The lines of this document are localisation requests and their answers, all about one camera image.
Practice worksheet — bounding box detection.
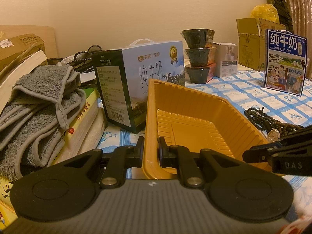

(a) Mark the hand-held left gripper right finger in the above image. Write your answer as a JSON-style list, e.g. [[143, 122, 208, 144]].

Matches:
[[157, 136, 248, 189]]

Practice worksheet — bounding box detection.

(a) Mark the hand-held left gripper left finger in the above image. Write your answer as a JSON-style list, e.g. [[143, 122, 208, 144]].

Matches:
[[52, 136, 146, 189]]

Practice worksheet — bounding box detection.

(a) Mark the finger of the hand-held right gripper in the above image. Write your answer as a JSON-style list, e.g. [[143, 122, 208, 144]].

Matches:
[[277, 127, 312, 147], [242, 143, 281, 163]]

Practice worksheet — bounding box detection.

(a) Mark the small brown bead necklace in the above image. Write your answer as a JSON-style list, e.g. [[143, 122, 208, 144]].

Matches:
[[258, 117, 304, 139]]

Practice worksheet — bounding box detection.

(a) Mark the silver wristwatch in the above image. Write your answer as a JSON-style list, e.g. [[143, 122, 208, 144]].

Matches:
[[267, 129, 281, 143]]

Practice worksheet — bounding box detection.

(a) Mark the dark green bead necklace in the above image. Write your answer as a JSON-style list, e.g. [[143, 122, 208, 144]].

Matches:
[[244, 106, 278, 130]]

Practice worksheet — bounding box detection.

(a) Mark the yellow plastic tray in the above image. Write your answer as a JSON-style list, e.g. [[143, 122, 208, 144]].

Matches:
[[142, 78, 275, 180]]

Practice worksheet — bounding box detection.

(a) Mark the white grainy packet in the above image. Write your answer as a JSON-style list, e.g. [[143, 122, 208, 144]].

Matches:
[[58, 107, 106, 162]]

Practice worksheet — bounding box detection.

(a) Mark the blue checked white sheet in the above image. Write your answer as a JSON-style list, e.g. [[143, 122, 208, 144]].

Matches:
[[96, 68, 312, 234]]

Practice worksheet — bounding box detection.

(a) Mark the yellow green packet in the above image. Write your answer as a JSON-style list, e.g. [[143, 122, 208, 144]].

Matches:
[[62, 88, 103, 142]]

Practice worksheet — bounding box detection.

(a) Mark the blue cartoon milk box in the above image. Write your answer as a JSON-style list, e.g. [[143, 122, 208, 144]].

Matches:
[[263, 29, 308, 96]]

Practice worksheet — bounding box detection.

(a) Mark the white blue milk carton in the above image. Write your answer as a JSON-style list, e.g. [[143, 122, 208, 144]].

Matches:
[[92, 39, 186, 134]]

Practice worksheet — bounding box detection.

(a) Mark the black bowl red label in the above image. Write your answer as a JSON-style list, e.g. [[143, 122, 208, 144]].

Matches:
[[185, 63, 217, 84]]

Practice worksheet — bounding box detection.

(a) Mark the small white box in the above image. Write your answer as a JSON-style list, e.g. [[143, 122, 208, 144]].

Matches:
[[213, 43, 239, 78]]

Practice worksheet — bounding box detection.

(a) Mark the open cardboard box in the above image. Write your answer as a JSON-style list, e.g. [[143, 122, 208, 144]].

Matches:
[[236, 17, 287, 72]]

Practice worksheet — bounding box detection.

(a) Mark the black bowl orange label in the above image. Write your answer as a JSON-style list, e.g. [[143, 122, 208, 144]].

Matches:
[[184, 46, 217, 67]]

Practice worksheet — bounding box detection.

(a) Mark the grey towel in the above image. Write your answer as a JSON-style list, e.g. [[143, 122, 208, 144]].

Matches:
[[0, 65, 86, 182]]

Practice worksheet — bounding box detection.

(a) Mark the black bowl dark label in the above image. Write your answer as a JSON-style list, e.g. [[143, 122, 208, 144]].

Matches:
[[181, 29, 215, 49]]

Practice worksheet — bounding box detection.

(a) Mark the beige ribbed curtain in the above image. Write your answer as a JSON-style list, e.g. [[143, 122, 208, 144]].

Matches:
[[283, 0, 312, 78]]

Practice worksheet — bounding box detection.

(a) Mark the yellow plastic bag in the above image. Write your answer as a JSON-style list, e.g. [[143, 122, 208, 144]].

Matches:
[[251, 4, 279, 25]]

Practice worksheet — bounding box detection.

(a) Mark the black folding cart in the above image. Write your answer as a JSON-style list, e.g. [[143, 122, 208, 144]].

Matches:
[[264, 0, 294, 33]]

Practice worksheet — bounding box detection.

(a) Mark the yellow printed box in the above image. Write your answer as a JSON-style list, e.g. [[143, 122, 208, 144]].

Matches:
[[0, 175, 19, 227]]

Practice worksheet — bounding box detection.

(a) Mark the white thick board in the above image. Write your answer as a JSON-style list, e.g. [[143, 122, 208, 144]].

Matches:
[[0, 50, 48, 88]]

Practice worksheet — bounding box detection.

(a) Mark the brown cardboard box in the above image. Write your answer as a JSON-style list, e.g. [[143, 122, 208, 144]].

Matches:
[[0, 35, 47, 78]]

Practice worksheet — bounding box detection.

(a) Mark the black rope cord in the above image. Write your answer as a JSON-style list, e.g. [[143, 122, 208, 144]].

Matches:
[[56, 44, 108, 66]]

